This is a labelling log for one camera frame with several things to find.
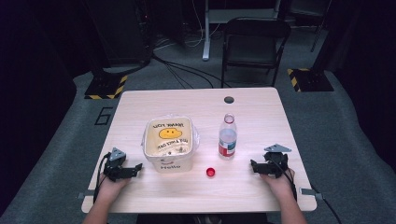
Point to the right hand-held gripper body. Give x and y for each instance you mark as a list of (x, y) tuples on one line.
[(275, 165)]

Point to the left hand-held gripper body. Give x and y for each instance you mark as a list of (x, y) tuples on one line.
[(114, 166)]

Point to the red bottle cap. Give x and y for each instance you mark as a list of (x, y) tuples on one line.
[(210, 172)]

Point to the person's right hand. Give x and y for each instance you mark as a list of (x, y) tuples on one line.
[(281, 185)]

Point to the person's left hand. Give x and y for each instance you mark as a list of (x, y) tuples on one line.
[(109, 188)]

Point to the cream plastic bin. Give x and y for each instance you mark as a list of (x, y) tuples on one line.
[(170, 163)]

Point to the clear plastic bottle red label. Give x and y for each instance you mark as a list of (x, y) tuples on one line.
[(227, 140)]

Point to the metal table clamp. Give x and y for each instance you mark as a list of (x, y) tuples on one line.
[(84, 196), (311, 193)]

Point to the printed plastic bag liner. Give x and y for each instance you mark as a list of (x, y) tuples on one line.
[(169, 137)]

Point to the black striped stand base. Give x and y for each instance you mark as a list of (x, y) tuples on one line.
[(104, 88), (311, 81)]

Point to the black folding chair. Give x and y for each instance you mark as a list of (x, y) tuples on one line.
[(253, 46)]

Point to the black cabinet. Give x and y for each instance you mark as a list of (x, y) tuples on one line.
[(121, 31)]

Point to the white desk frame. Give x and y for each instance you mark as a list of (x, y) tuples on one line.
[(207, 31)]

